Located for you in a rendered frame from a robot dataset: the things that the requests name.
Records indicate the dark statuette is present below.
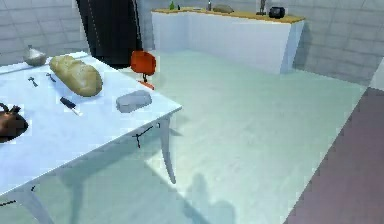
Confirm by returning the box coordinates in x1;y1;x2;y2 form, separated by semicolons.
255;0;268;16

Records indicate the black toaster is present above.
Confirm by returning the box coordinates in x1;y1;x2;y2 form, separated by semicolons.
268;6;286;20

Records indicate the white counter with wooden top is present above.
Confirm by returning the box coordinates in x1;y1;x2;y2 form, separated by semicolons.
150;7;306;75

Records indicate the white table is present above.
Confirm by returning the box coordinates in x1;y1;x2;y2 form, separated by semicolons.
0;50;183;224

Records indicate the red chair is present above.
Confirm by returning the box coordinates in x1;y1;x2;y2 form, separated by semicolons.
130;50;157;91

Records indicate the black handled knife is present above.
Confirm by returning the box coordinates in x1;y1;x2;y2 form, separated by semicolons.
59;96;82;117

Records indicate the brown kettle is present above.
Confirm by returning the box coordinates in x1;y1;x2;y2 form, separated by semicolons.
0;102;30;144

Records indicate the grey flat dish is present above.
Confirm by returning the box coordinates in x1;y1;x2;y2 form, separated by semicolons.
212;4;235;14

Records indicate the tan bread loaf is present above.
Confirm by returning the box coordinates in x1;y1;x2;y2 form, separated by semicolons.
49;54;104;98

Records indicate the grey sponge block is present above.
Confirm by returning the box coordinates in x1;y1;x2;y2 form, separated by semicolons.
115;89;153;114

